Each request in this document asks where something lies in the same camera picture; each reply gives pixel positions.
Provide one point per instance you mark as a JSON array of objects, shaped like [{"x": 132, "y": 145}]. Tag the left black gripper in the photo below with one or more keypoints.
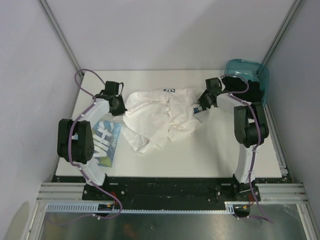
[{"x": 122, "y": 110}]

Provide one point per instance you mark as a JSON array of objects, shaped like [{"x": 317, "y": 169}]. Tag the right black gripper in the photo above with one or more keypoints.
[{"x": 202, "y": 101}]

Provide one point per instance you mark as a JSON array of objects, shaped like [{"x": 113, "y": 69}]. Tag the white t shirt flower print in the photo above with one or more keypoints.
[{"x": 157, "y": 116}]

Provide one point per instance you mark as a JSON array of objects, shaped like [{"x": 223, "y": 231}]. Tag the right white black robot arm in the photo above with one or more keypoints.
[{"x": 249, "y": 124}]

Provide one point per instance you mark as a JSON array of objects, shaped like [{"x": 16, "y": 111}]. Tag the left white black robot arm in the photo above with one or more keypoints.
[{"x": 75, "y": 141}]

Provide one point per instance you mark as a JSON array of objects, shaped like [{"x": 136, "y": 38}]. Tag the black t shirt in bin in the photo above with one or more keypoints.
[{"x": 237, "y": 86}]

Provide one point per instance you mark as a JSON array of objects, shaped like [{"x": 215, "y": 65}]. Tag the folded blue printed t shirt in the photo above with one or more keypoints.
[{"x": 105, "y": 138}]

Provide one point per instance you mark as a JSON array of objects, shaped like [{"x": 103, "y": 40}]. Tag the teal plastic bin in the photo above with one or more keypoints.
[{"x": 252, "y": 71}]

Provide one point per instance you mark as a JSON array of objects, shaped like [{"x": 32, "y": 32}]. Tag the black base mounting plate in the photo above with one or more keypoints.
[{"x": 217, "y": 189}]

